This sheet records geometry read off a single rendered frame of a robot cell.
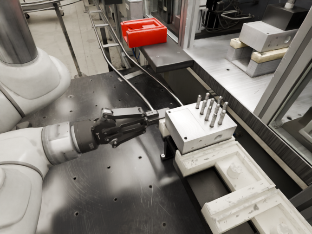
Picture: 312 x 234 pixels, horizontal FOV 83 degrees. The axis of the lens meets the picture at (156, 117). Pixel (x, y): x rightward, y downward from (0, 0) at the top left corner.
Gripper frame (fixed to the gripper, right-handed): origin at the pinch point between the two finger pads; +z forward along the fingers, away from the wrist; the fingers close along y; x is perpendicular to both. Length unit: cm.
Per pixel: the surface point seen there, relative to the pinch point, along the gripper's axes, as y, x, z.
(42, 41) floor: -88, 313, -84
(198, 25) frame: 7.9, 35.5, 31.7
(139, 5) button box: 13, 52, 12
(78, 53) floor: -88, 246, -31
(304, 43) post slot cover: 20.8, -12.1, 20.5
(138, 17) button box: 9, 52, 11
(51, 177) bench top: -19.8, 5.0, -34.0
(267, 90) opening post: 10.3, -10.6, 20.5
